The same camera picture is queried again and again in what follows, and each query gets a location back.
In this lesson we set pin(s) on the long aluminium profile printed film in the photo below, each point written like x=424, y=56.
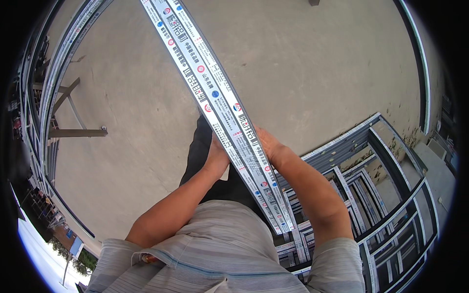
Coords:
x=216, y=96

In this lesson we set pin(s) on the person's legs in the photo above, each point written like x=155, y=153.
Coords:
x=205, y=161

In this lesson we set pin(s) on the person's right hand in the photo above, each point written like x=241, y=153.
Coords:
x=273, y=148

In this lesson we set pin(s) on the person's body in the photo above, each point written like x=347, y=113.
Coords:
x=227, y=252

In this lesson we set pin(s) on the tall dark frame profile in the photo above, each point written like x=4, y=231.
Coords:
x=421, y=73

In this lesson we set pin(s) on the grey metal trestle stand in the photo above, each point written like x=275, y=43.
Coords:
x=69, y=110

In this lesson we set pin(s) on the person's left hand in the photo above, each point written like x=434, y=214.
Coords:
x=217, y=155

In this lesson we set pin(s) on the blue sign board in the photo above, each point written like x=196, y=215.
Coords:
x=76, y=246

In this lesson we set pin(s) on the stack of grey window frames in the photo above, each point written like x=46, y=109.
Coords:
x=384, y=205

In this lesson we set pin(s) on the large leaning aluminium frame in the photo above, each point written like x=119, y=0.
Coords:
x=47, y=91

